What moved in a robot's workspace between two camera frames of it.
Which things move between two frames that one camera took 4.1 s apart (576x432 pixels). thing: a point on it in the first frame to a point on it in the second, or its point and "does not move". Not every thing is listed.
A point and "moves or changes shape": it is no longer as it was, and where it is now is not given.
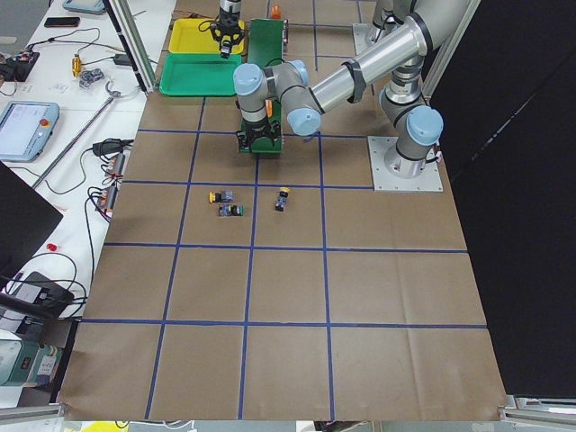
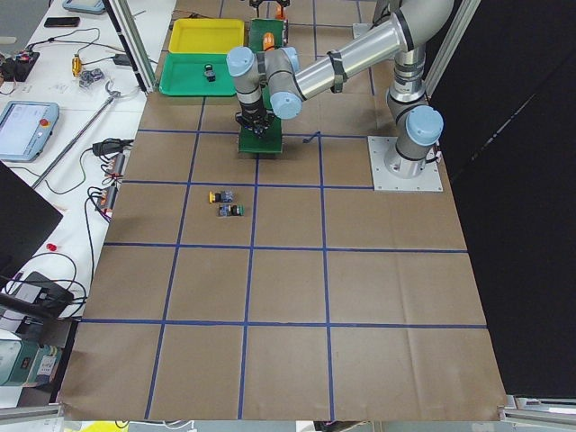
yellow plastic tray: x=185 y=37 does not move
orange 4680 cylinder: x=269 y=107 moves or changes shape
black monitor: x=26 y=220 does not move
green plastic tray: x=197 y=74 does not move
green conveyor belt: x=265 y=46 does not move
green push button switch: x=229 y=210 does not move
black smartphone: x=62 y=22 does not move
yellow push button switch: x=225 y=196 does not move
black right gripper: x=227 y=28 to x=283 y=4
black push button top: x=226 y=49 to x=209 y=72
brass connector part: x=76 y=65 does not move
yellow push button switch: x=282 y=200 moves or changes shape
